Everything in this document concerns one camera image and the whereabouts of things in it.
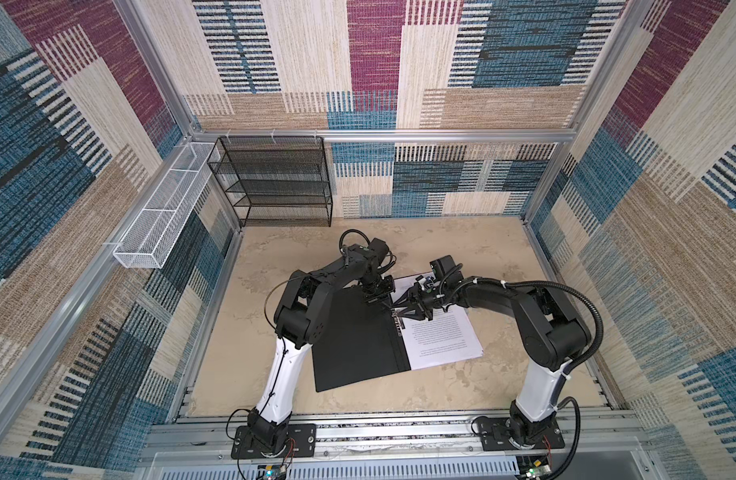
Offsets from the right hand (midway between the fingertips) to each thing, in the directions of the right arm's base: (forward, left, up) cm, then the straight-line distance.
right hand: (395, 311), depth 88 cm
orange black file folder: (-6, +9, -8) cm, 13 cm away
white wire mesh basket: (+29, +72, +12) cm, 79 cm away
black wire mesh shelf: (+48, +40, +12) cm, 63 cm away
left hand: (+6, -1, -5) cm, 8 cm away
